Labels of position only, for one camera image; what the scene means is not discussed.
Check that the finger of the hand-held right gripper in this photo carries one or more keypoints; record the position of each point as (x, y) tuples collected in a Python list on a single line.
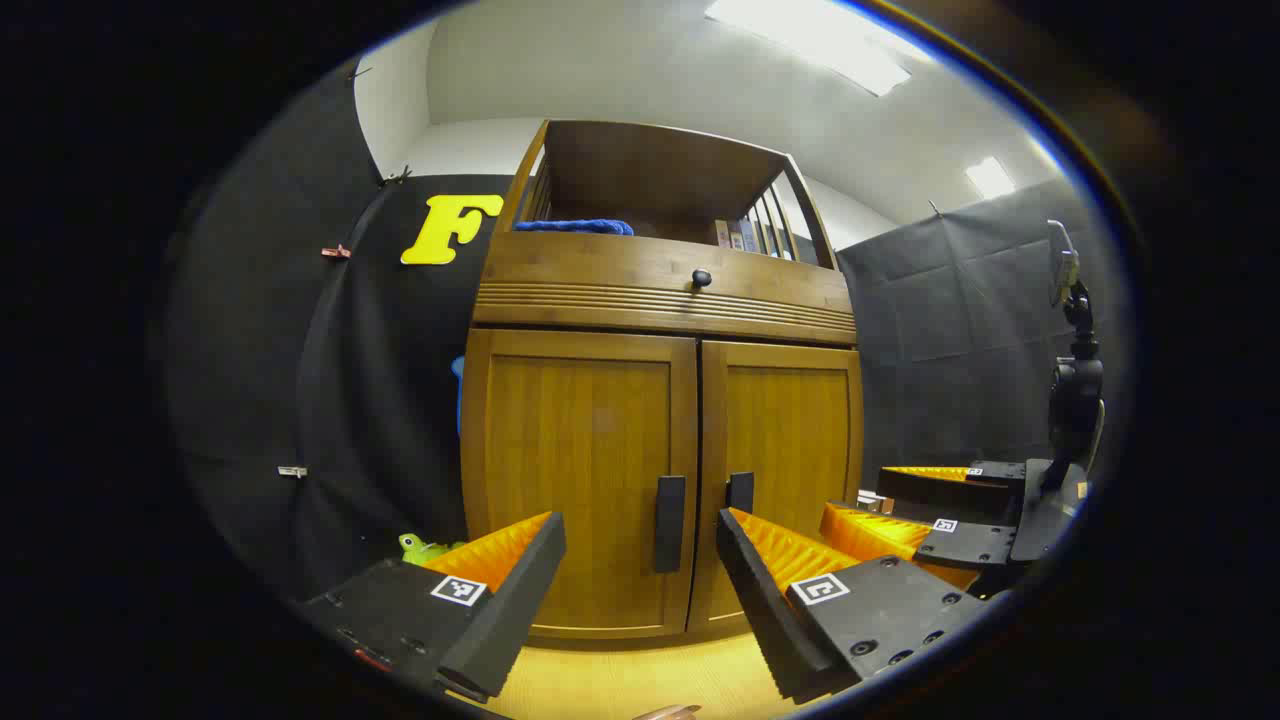
[(940, 492), (965, 545)]

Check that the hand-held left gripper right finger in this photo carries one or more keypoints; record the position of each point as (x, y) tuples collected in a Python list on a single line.
[(765, 610)]

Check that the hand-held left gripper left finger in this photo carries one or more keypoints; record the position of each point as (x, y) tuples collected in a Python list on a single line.
[(510, 610)]

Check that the wooden shoe cabinet door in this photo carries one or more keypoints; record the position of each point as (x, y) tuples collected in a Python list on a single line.
[(580, 450), (790, 440)]

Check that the wooden double-door shoe cabinet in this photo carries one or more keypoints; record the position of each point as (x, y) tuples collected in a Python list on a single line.
[(650, 165)]

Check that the green frog toy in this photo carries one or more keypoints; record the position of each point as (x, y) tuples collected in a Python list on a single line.
[(420, 549)]

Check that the grey backdrop cloth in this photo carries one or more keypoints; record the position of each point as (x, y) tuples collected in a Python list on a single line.
[(950, 330)]

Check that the small ceiling light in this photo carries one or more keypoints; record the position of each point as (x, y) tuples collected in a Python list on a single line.
[(990, 177)]

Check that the white clip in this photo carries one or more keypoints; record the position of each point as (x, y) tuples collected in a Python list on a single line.
[(292, 471)]

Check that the black backdrop cloth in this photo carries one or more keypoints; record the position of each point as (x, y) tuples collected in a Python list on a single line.
[(380, 380)]

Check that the black drawer knob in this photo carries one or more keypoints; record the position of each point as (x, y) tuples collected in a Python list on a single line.
[(701, 278)]

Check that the row of books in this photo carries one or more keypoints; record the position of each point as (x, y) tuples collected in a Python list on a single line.
[(745, 236)]

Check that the wooden drawer front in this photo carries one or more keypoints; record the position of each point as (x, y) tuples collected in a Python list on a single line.
[(600, 275)]

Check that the blue cloth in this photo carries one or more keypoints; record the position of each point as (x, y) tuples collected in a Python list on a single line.
[(575, 227)]

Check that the red clip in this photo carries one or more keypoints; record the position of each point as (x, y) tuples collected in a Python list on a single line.
[(336, 252)]

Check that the large ceiling light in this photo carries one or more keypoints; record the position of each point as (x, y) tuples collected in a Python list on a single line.
[(830, 40)]

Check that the black clip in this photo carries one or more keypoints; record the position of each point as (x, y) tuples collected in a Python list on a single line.
[(399, 176)]

